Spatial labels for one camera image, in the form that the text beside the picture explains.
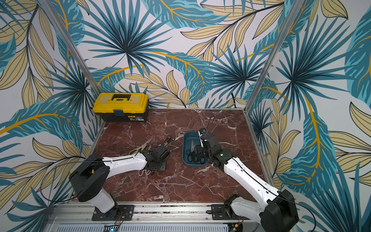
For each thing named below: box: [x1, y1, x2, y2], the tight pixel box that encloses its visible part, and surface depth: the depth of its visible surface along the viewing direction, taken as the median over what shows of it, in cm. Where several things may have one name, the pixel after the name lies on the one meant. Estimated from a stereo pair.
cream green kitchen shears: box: [128, 137, 153, 156], surface depth 97 cm
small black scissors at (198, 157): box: [192, 146, 205, 164], surface depth 93 cm
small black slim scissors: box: [163, 134, 176, 148], surface depth 102 cm
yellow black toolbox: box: [92, 92, 149, 122], surface depth 102 cm
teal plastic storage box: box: [182, 130, 208, 168], surface depth 95 cm
